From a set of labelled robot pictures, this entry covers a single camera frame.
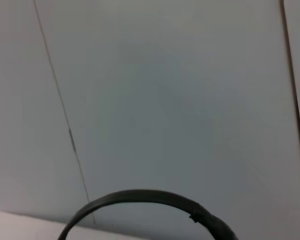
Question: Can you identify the black round teapot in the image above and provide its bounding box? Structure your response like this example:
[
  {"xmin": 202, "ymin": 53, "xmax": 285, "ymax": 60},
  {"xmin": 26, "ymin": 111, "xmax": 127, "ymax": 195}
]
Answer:
[{"xmin": 57, "ymin": 189, "xmax": 240, "ymax": 240}]

